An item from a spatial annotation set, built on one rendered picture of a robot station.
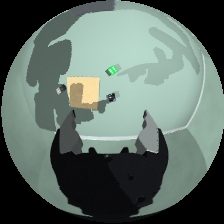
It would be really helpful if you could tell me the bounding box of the green die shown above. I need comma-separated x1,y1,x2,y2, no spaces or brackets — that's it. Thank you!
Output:
108,65,118,75

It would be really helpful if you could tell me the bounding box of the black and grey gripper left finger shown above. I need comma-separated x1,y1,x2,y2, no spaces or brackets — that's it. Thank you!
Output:
50,110,83,186

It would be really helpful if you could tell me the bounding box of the tan flat mat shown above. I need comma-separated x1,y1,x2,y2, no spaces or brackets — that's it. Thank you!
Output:
67,77,100,110

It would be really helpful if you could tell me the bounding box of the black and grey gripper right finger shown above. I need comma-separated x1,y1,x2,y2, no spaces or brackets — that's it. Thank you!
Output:
135,110,169,186

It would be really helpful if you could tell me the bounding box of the black die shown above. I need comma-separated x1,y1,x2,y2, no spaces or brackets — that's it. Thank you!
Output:
108,94,116,102

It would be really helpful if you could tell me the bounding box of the white die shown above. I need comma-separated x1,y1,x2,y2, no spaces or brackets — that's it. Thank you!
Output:
56,86,64,94

